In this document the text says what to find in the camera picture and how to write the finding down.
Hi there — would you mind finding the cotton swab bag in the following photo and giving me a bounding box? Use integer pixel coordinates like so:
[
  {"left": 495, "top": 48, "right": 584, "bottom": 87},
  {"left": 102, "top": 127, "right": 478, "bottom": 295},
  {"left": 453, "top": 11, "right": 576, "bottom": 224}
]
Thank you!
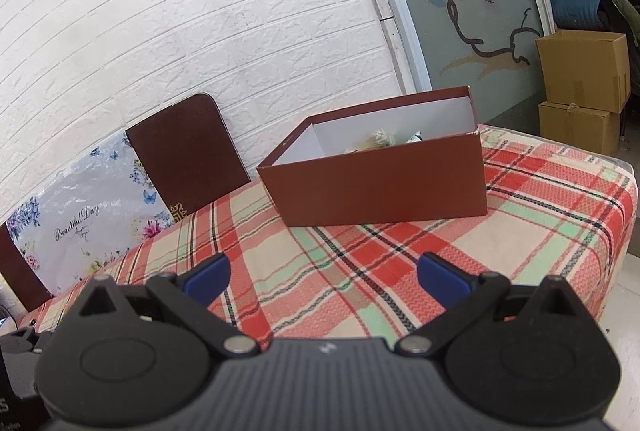
[{"left": 344, "top": 126, "right": 399, "bottom": 155}]

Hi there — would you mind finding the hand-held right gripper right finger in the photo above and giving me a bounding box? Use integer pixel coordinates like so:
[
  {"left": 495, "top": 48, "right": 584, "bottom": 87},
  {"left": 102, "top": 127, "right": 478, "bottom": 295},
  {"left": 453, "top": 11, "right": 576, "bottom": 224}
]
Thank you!
[{"left": 394, "top": 252, "right": 584, "bottom": 357}]

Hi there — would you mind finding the large brown cardboard carton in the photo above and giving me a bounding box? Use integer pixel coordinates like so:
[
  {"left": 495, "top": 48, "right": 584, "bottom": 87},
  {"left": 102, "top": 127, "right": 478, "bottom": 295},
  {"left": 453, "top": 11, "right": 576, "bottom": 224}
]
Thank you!
[
  {"left": 537, "top": 100, "right": 624, "bottom": 157},
  {"left": 534, "top": 30, "right": 632, "bottom": 114}
]

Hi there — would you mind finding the red brown cardboard box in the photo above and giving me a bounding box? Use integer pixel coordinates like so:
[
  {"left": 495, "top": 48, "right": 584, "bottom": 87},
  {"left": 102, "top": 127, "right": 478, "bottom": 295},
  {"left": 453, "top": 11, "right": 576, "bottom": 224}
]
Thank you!
[{"left": 256, "top": 86, "right": 489, "bottom": 229}]

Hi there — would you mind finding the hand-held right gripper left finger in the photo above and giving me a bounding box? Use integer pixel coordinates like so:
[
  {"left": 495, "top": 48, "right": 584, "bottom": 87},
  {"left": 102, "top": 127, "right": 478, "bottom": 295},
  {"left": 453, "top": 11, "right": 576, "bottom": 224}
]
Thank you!
[{"left": 74, "top": 253, "right": 262, "bottom": 357}]

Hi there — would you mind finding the plaid tablecloth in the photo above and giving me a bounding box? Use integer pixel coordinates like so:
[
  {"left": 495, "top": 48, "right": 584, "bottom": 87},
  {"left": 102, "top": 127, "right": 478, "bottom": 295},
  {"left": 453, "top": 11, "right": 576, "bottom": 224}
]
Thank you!
[{"left": 30, "top": 123, "right": 640, "bottom": 348}]

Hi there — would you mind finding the dark green cloth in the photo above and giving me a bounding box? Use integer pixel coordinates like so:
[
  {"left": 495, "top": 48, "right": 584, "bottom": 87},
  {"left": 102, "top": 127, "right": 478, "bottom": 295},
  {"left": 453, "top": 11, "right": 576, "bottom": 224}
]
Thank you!
[{"left": 580, "top": 0, "right": 640, "bottom": 43}]

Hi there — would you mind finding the floral printed plastic bag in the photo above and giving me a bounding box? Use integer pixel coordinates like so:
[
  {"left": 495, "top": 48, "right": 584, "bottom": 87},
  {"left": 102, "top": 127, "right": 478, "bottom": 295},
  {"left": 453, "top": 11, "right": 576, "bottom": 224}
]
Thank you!
[{"left": 4, "top": 130, "right": 176, "bottom": 297}]

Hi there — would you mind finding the brown chair back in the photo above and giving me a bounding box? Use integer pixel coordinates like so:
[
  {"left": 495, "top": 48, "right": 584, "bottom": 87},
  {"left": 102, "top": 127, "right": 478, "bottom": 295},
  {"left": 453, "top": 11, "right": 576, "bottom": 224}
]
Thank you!
[
  {"left": 0, "top": 220, "right": 54, "bottom": 312},
  {"left": 125, "top": 92, "right": 253, "bottom": 222}
]

